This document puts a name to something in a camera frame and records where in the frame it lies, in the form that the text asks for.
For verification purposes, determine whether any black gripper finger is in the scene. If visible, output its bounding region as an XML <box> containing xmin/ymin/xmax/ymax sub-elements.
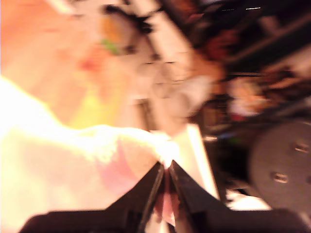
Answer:
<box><xmin>169</xmin><ymin>160</ymin><xmax>229</xmax><ymax>233</ymax></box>
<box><xmin>104</xmin><ymin>162</ymin><xmax>165</xmax><ymax>233</ymax></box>

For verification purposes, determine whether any cream pink striped tea towel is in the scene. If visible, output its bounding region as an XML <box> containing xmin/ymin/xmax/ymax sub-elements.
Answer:
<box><xmin>0</xmin><ymin>75</ymin><xmax>182</xmax><ymax>233</ymax></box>

